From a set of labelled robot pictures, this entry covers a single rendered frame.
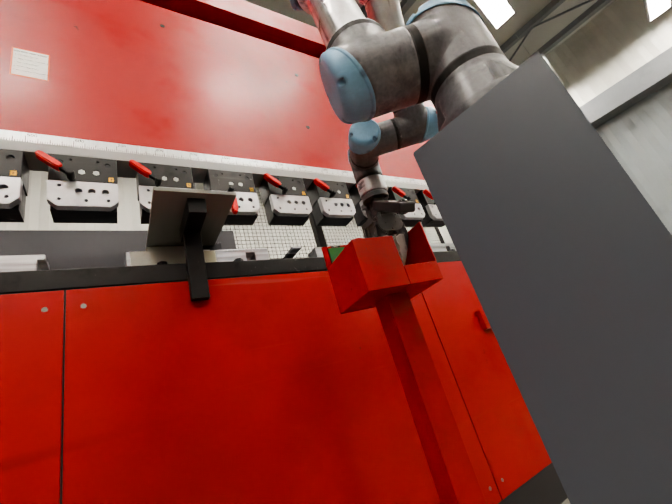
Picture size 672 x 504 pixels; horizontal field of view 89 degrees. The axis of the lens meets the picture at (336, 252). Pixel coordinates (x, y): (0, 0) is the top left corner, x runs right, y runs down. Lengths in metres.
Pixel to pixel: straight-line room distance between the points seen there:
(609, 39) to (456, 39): 8.59
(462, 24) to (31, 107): 1.11
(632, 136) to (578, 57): 1.99
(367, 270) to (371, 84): 0.35
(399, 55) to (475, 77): 0.12
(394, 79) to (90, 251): 1.36
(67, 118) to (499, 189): 1.15
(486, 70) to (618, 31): 8.66
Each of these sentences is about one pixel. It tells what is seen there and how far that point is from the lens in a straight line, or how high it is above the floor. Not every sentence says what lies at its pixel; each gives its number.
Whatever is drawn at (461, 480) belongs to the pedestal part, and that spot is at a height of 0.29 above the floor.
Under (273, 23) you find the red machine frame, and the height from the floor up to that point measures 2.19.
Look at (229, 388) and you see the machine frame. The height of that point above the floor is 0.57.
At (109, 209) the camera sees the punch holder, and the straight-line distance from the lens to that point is 1.10.
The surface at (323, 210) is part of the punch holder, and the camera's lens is 1.29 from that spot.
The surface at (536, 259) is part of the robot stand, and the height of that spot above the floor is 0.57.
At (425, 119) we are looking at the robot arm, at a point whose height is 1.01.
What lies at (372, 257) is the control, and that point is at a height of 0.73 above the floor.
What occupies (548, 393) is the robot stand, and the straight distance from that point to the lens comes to 0.44.
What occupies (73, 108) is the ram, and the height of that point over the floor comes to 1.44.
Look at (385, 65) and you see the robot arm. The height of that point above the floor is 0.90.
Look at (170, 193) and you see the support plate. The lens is 0.85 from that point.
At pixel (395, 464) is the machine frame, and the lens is 1.01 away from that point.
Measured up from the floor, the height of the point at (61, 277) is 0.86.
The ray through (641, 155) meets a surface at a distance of 8.19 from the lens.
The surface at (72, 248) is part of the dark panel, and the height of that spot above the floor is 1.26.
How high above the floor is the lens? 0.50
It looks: 21 degrees up
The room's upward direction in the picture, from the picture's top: 17 degrees counter-clockwise
